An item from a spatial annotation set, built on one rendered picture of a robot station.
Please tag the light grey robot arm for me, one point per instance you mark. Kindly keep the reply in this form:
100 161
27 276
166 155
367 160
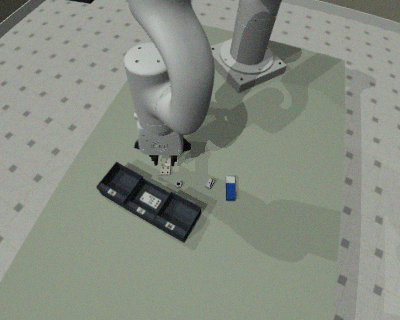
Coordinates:
184 57

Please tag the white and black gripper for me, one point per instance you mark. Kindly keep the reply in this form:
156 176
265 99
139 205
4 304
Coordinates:
168 143

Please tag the blue and white eraser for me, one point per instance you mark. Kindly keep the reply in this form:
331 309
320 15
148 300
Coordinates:
230 188

